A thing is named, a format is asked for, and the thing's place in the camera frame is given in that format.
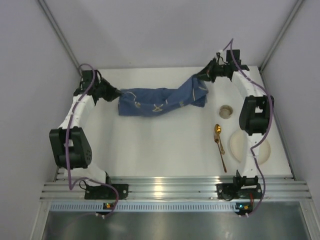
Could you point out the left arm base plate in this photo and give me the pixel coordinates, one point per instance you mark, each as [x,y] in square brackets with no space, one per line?
[106,193]

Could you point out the blue cloth placemat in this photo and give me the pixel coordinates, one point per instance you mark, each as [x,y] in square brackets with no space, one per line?
[153,102]

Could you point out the small beige cup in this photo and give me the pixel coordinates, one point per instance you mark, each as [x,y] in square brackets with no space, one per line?
[225,111]

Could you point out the copper fork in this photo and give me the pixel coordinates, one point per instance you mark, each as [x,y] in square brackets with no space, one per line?
[218,141]

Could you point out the aluminium frame rail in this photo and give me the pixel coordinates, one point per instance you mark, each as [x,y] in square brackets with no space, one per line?
[277,189]

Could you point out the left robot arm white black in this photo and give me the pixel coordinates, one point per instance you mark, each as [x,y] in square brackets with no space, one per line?
[70,146]

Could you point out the white paper plate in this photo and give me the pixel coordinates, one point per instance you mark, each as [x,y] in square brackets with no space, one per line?
[238,143]

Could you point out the copper spoon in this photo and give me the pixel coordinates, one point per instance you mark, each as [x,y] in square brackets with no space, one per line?
[217,129]

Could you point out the slotted cable duct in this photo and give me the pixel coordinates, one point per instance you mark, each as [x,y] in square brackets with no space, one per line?
[126,206]

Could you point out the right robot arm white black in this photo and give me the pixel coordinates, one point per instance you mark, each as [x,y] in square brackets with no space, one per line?
[256,114]

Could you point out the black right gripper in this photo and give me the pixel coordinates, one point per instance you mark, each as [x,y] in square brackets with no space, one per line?
[210,71]

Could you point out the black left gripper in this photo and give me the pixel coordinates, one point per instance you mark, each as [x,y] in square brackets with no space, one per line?
[107,90]

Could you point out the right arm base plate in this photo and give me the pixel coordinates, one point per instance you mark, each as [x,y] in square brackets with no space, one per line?
[228,192]

